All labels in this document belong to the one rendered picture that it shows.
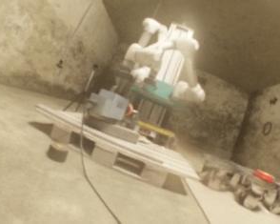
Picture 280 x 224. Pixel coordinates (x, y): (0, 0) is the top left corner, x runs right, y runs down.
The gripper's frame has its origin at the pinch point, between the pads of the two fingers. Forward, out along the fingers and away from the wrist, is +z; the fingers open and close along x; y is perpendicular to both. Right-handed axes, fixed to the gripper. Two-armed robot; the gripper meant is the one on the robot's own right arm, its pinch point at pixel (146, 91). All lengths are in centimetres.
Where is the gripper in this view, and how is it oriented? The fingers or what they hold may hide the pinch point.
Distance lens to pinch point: 170.2
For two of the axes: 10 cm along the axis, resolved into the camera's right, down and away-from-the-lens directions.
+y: 0.1, 0.2, 10.0
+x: -9.3, -3.6, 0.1
